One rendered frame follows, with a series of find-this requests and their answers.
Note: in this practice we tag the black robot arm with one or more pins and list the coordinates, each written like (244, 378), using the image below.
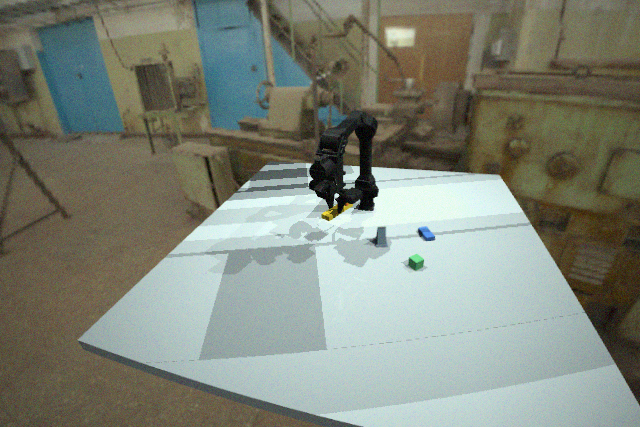
(330, 162)

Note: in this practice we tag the yellow bar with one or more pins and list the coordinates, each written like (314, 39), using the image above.
(333, 212)

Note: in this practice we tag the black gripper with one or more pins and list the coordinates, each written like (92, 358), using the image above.
(350, 196)

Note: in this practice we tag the green cube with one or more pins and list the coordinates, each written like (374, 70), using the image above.
(416, 262)

